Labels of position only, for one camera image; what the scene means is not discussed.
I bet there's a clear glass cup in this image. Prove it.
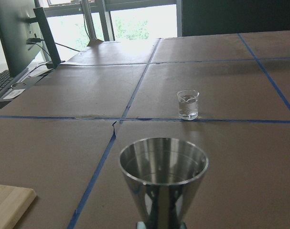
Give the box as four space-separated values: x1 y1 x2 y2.
177 89 200 121

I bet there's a steel jigger measuring cup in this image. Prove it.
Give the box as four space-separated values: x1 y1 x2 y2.
118 137 209 229

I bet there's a black monitor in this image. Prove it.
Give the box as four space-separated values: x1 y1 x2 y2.
0 0 61 77

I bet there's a black keyboard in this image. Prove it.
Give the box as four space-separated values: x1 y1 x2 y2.
0 67 29 98

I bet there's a bamboo cutting board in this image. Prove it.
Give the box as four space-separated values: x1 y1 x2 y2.
0 185 37 229

